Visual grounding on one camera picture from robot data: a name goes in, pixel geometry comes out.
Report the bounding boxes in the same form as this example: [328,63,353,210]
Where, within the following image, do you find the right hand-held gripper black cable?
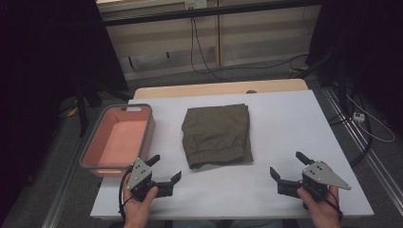
[302,182,345,221]

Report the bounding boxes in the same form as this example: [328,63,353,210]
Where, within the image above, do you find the hand-held gripper black cable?
[118,167,134,221]
[302,182,345,221]

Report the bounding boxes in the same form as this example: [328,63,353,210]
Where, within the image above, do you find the black stand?
[74,83,134,138]

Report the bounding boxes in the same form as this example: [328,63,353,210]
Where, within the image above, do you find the person's right hand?
[296,185,344,228]

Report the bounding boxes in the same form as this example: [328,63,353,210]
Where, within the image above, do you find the olive green pants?
[181,103,255,171]

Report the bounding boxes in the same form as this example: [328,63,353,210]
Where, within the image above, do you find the light wooden table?
[132,78,310,100]

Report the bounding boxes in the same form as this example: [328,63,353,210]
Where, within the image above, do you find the thick black floor cable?
[328,89,374,168]

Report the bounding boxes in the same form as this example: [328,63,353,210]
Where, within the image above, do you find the long black hanging cable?
[189,14,310,82]

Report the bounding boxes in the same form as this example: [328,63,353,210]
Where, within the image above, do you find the left hand-held gripper black cable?
[118,167,134,221]

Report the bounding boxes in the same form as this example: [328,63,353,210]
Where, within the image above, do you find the black curtain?
[305,0,403,134]
[0,0,130,203]

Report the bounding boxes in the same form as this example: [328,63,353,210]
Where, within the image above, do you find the aluminium floor rail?
[40,134,94,228]
[321,86,403,208]

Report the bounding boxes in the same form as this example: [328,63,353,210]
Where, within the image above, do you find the thin white cable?
[346,94,396,143]

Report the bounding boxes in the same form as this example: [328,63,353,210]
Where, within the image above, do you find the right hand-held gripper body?
[277,160,353,202]

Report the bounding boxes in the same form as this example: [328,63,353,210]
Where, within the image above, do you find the pink bin with grey rim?
[79,103,157,178]

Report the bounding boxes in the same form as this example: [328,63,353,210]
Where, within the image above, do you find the person's left hand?
[122,175,160,228]

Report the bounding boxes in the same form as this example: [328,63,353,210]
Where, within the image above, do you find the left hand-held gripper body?
[125,158,176,203]

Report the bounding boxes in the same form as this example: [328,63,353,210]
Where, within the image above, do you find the white wall socket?
[184,0,208,10]

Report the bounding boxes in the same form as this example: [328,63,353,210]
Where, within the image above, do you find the black metal crossbar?
[101,0,324,28]

